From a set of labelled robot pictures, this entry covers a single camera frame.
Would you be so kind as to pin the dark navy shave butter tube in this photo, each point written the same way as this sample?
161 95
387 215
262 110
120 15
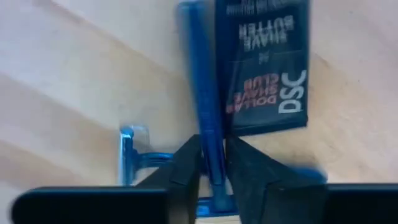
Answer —
264 62

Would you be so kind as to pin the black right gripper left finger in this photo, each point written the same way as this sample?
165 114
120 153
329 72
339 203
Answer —
174 186

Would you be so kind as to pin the blue disposable razor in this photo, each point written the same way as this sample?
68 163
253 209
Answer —
127 155

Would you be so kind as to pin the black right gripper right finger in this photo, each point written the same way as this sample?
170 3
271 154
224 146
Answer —
264 193

